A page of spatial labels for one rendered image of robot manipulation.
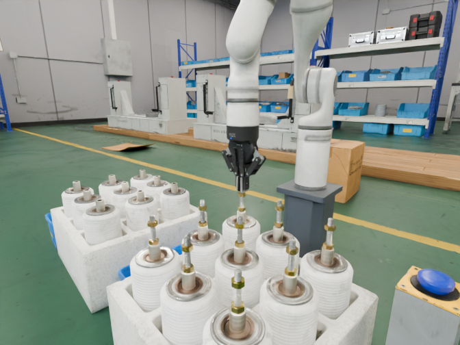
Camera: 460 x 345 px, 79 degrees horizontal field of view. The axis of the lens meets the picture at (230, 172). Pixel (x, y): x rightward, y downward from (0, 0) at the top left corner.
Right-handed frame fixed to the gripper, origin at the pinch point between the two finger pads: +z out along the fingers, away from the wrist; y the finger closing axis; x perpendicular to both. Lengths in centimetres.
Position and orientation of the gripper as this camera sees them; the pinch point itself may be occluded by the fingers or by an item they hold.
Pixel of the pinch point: (241, 183)
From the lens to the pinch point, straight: 68.0
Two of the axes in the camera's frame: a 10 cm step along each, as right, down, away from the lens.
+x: 7.3, -1.8, 6.6
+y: 6.9, 1.9, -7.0
